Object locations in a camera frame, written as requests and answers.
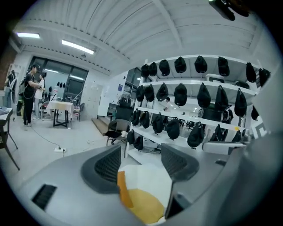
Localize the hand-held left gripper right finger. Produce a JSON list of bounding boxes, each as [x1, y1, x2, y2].
[[161, 142, 200, 220]]

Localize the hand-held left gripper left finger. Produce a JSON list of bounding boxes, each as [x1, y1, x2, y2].
[[80, 144, 122, 195]]

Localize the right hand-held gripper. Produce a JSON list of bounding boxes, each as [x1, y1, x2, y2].
[[202, 120, 274, 155]]

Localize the white egg-shaped floor mat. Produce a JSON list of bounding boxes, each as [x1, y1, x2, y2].
[[118, 162, 172, 225]]

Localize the white shelf rack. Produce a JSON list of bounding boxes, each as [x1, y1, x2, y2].
[[124, 54, 267, 166]]

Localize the wooden step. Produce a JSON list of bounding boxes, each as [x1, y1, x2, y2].
[[91, 117, 111, 136]]

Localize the dark round chair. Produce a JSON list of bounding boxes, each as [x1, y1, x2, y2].
[[105, 119, 131, 158]]

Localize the black high-back chair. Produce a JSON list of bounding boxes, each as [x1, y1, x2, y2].
[[115, 105, 134, 121]]

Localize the rows of black caps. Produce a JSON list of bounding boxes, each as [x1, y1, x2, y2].
[[127, 55, 272, 152]]

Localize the white locker cabinet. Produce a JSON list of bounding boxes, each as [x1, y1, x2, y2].
[[87, 83, 104, 121]]

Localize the table with white cloth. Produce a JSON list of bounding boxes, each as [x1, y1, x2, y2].
[[46, 101, 75, 128]]

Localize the glass door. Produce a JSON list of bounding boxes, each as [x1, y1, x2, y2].
[[123, 67, 142, 106]]

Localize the large dark window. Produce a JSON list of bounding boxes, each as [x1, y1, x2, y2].
[[31, 56, 89, 104]]

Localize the black leg table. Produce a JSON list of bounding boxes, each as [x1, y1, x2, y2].
[[0, 107, 21, 171]]

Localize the ceiling tube light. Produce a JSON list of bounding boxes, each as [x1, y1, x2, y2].
[[61, 39, 95, 55], [16, 32, 41, 39]]

